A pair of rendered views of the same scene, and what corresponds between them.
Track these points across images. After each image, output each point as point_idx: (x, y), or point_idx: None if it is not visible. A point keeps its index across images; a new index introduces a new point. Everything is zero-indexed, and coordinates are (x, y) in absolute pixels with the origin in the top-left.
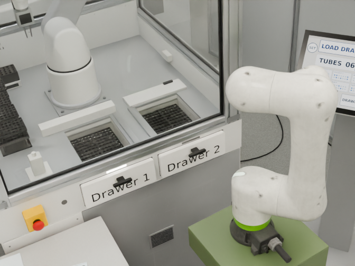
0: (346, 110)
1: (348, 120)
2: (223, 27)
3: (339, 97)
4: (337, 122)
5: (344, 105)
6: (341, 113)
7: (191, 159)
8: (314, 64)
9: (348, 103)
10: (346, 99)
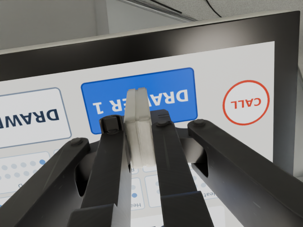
0: (15, 74)
1: (55, 29)
2: None
3: (74, 116)
4: (86, 12)
5: (34, 90)
6: (35, 47)
7: None
8: (225, 206)
9: (22, 108)
10: (40, 120)
